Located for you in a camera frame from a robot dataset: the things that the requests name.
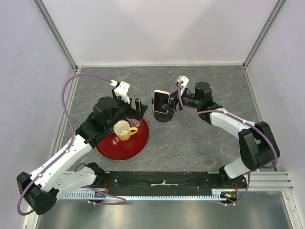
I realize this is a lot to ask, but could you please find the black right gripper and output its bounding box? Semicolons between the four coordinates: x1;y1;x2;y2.
162;86;201;115

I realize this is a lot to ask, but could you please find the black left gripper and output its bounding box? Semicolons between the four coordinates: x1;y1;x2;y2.
105;88;148;130

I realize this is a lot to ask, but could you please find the phone with pink case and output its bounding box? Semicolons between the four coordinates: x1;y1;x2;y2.
153;90;170;114

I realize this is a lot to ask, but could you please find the black phone stand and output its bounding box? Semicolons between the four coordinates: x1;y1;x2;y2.
152;98;173;123

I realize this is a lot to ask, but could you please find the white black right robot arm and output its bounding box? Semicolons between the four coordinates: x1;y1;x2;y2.
153;79;280;188

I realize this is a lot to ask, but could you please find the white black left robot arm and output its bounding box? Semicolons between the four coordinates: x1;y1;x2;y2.
17;95;148;216

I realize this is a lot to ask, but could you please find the clear drinking glass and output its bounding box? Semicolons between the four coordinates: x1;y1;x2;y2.
126;117;142;127

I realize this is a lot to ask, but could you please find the yellow mug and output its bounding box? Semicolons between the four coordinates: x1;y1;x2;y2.
113;120;138;141

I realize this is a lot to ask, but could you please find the red round tray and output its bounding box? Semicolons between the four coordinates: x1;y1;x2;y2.
96;118;149;161

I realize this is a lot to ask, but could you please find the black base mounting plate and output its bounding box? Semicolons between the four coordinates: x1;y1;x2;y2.
93;171;247;189

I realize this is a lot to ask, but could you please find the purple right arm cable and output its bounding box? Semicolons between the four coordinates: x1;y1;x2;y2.
177;81;279;207

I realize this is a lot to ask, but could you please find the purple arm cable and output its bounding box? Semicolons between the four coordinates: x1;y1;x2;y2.
17;73;127;216
177;81;279;207

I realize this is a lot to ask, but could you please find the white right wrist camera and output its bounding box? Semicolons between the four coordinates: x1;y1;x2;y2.
175;75;189;95

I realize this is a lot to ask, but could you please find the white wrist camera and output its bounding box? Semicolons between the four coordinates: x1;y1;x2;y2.
175;75;189;95
110;80;132;104

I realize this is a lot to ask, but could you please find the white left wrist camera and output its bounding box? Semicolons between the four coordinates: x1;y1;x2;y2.
110;80;132;104

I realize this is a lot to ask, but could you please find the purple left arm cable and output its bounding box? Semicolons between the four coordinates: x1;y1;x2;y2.
17;73;127;216

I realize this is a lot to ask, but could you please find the light blue cable duct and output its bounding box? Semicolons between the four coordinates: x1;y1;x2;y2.
61;189;233;202

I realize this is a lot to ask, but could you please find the aluminium frame rail front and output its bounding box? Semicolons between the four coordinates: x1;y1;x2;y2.
33;170;293;191

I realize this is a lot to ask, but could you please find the aluminium frame post left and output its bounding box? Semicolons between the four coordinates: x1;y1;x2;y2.
33;0;78;72

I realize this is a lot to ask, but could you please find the aluminium frame post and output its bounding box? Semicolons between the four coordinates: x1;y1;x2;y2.
33;0;78;72
243;0;286;70

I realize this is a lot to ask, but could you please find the aluminium frame post right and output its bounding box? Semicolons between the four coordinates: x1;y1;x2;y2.
243;0;286;70

